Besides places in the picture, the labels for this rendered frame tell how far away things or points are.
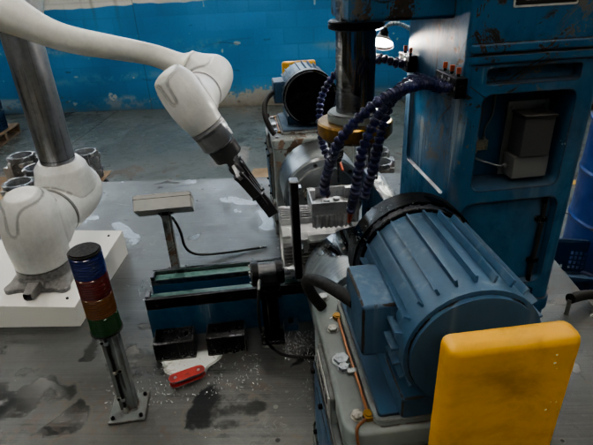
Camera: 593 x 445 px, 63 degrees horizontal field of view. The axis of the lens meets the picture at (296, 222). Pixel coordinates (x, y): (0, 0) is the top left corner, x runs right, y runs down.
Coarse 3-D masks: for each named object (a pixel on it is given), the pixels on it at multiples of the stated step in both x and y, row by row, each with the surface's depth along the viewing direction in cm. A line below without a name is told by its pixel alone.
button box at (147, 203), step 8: (168, 192) 143; (176, 192) 143; (184, 192) 143; (136, 200) 142; (144, 200) 142; (152, 200) 142; (160, 200) 142; (168, 200) 143; (176, 200) 143; (184, 200) 143; (192, 200) 148; (136, 208) 141; (144, 208) 142; (152, 208) 142; (160, 208) 142; (168, 208) 142; (176, 208) 143; (184, 208) 144; (192, 208) 146
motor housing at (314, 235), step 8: (280, 208) 125; (288, 208) 125; (304, 208) 124; (280, 216) 123; (288, 216) 122; (304, 216) 122; (280, 224) 134; (288, 224) 122; (304, 224) 122; (280, 232) 135; (312, 232) 121; (320, 232) 121; (328, 232) 121; (280, 240) 136; (288, 240) 120; (312, 240) 119; (320, 240) 119; (288, 248) 120; (312, 248) 119; (288, 256) 120; (304, 256) 120; (288, 264) 122; (304, 264) 121
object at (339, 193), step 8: (312, 192) 126; (336, 192) 128; (344, 192) 128; (312, 200) 127; (320, 200) 127; (328, 200) 122; (336, 200) 123; (344, 200) 119; (312, 208) 119; (320, 208) 119; (328, 208) 119; (336, 208) 119; (344, 208) 120; (312, 216) 120; (320, 216) 120; (328, 216) 120; (336, 216) 120; (344, 216) 121; (352, 216) 121; (312, 224) 121; (320, 224) 121; (328, 224) 121; (336, 224) 121; (344, 224) 122
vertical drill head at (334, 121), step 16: (336, 0) 102; (336, 16) 103; (336, 32) 105; (352, 32) 102; (368, 32) 102; (336, 48) 106; (352, 48) 103; (368, 48) 104; (336, 64) 108; (352, 64) 105; (368, 64) 105; (336, 80) 110; (352, 80) 106; (368, 80) 107; (336, 96) 111; (352, 96) 108; (368, 96) 109; (336, 112) 113; (352, 112) 110; (320, 128) 112; (336, 128) 109; (352, 144) 109; (368, 160) 124
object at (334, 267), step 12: (348, 228) 103; (324, 240) 103; (336, 240) 100; (348, 240) 99; (312, 252) 104; (324, 252) 100; (336, 252) 97; (312, 264) 102; (324, 264) 97; (336, 264) 94; (348, 264) 92; (336, 276) 91
